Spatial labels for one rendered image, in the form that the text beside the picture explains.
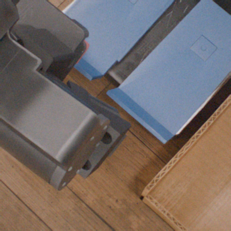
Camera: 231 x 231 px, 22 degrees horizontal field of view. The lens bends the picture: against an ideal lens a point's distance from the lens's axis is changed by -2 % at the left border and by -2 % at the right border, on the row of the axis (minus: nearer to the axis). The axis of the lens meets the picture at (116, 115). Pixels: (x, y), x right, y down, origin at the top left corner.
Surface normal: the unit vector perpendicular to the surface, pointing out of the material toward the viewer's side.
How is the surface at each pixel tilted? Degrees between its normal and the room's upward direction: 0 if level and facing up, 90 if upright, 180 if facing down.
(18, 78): 0
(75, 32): 29
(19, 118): 0
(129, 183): 0
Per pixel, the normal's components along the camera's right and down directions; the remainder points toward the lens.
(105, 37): 0.04, -0.25
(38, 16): -0.26, 0.16
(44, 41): 0.60, -0.75
